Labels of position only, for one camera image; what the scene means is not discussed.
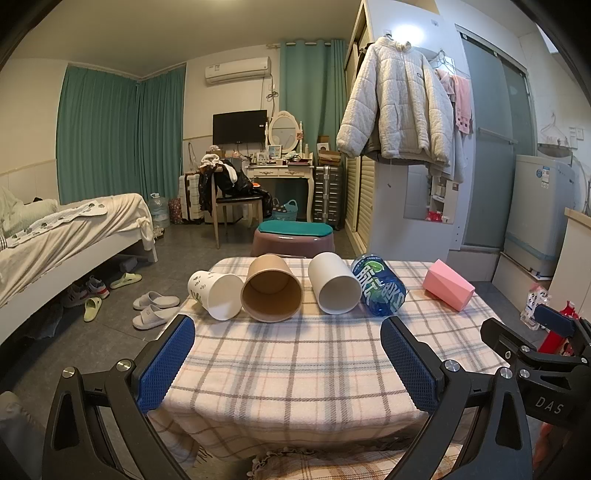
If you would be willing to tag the pink towel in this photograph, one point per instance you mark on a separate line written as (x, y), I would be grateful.
(461, 104)

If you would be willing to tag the dark ribbed suitcase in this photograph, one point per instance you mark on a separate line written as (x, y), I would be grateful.
(327, 196)

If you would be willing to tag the red patterned bag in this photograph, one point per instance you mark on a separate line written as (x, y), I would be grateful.
(175, 212)

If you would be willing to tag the picture frame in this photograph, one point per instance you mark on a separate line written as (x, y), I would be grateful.
(274, 153)

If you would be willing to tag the oval white mirror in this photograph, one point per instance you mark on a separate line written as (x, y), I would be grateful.
(282, 131)

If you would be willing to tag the cream dressing table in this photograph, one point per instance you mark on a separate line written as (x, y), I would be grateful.
(279, 172)

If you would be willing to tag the white quilted jacket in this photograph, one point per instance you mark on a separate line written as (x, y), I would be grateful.
(397, 101)

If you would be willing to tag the white red snack packet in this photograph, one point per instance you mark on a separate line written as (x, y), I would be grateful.
(533, 302)

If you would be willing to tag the plaid blanket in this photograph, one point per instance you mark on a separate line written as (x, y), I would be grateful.
(295, 364)

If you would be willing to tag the white cup with green print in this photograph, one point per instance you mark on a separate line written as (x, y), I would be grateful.
(221, 295)

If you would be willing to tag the bed with beige cover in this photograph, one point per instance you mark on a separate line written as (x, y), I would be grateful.
(64, 258)

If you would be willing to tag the plain white cup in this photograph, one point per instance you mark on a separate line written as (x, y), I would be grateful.
(328, 272)

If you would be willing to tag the green seat cushion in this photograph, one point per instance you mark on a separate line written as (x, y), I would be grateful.
(293, 228)

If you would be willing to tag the white wardrobe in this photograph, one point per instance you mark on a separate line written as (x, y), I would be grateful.
(392, 194)

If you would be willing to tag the wooden counter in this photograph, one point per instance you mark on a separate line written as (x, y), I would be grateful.
(575, 258)

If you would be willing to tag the white washing machine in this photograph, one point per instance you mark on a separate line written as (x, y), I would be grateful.
(535, 217)

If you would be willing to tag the large water jug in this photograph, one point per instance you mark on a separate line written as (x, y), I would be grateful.
(159, 212)

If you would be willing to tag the pink angular cup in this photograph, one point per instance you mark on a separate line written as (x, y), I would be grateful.
(445, 284)

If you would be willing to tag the frosted glass door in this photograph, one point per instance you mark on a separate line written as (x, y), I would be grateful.
(489, 175)

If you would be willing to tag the wooden chair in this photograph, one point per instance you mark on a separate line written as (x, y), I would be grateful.
(235, 201)

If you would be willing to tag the grey sneaker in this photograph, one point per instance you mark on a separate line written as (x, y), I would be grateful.
(98, 287)
(76, 296)

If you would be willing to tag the green curtain by wardrobe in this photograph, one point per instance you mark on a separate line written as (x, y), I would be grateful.
(311, 87)

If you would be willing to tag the white air conditioner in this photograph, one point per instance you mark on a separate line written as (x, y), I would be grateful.
(238, 69)

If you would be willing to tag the white base board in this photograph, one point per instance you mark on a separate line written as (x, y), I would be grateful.
(517, 274)

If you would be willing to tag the cardboard boxes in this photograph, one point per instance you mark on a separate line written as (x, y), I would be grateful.
(330, 154)

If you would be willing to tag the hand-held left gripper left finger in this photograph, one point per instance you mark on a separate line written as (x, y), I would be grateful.
(168, 364)

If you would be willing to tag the grey cloth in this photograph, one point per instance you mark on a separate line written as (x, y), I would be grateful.
(16, 434)

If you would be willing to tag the green window curtain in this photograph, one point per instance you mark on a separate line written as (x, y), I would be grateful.
(97, 138)
(161, 134)

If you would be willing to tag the red bottle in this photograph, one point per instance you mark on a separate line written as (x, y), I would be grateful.
(556, 341)

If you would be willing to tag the yellow-green slipper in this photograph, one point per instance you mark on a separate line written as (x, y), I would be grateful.
(125, 279)
(92, 309)

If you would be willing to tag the white basin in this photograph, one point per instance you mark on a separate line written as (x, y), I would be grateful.
(554, 150)

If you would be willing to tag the brown paper cup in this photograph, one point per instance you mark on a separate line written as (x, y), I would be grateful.
(265, 270)

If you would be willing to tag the grey slipper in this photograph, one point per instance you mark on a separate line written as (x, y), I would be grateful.
(152, 317)
(154, 301)

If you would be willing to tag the purple stool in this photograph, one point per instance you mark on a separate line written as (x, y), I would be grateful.
(295, 247)

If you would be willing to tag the black television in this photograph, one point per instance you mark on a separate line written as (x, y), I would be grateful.
(239, 127)

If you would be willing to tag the white suitcase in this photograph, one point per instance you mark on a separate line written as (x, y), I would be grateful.
(189, 198)

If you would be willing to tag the pile of clothes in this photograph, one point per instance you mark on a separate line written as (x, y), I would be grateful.
(221, 177)

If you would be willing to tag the teal basket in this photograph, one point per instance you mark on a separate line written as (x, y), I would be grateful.
(284, 212)

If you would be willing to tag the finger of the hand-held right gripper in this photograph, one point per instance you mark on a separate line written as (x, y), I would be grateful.
(554, 320)
(503, 339)

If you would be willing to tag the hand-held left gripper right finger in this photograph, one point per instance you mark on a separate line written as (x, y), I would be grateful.
(411, 364)

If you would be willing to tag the white dotted blanket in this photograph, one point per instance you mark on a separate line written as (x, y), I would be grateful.
(60, 217)

